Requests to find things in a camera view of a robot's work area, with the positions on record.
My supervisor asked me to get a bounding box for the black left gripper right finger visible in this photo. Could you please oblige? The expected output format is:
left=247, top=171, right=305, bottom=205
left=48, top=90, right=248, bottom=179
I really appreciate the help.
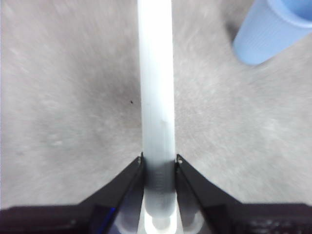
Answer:
left=175, top=153, right=312, bottom=234

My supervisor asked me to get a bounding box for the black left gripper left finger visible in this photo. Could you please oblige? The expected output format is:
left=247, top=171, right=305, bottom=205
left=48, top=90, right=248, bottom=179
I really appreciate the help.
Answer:
left=0, top=152, right=145, bottom=234

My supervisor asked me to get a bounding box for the grey-handled sponge cup brush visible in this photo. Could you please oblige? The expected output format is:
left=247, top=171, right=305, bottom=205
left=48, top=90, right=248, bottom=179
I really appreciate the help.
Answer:
left=136, top=0, right=178, bottom=234

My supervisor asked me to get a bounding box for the blue ribbed plastic cup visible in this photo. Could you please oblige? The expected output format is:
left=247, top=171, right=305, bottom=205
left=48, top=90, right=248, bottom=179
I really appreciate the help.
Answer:
left=233, top=0, right=312, bottom=66

